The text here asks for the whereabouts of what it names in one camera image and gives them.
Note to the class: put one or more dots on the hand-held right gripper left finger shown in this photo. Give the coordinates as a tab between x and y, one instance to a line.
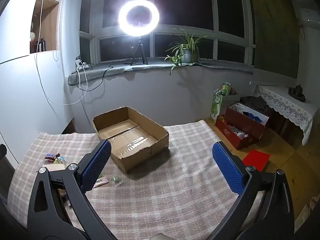
96	165

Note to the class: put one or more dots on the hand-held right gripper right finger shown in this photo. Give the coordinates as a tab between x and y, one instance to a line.
227	167

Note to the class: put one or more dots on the pink snack packet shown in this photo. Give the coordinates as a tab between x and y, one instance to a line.
101	182

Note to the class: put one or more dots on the clear green candy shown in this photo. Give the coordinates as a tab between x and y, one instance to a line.
116	179

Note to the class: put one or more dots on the cardboard box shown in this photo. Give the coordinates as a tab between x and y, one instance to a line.
130	135

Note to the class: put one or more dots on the red paper sheet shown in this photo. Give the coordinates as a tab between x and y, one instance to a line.
257	160

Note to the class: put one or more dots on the green round snack packet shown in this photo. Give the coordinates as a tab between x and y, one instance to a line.
60	160

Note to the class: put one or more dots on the red low box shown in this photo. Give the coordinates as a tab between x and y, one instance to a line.
225	130

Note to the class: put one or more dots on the brown chocolate bar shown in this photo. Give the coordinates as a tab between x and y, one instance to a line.
52	156

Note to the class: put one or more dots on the dark red open box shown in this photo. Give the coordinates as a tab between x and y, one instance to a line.
242	122

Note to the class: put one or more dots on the green printed carton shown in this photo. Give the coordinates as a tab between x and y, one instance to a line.
216	105

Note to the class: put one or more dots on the plaid table cloth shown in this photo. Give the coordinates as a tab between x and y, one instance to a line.
162	192

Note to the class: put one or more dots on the lace covered side table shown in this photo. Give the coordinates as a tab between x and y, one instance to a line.
287	102

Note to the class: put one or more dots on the black chair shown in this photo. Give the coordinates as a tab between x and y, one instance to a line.
5	170

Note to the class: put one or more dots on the white power strip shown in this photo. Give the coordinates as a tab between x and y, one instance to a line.
81	63

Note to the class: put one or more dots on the dark teapot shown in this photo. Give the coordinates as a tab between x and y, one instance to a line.
297	91

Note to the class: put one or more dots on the potted spider plant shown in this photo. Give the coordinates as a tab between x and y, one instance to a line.
186	53

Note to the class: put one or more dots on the dark bottle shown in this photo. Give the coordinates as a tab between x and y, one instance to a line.
42	46

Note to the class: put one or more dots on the wooden wall shelf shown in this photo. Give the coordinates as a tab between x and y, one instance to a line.
50	25

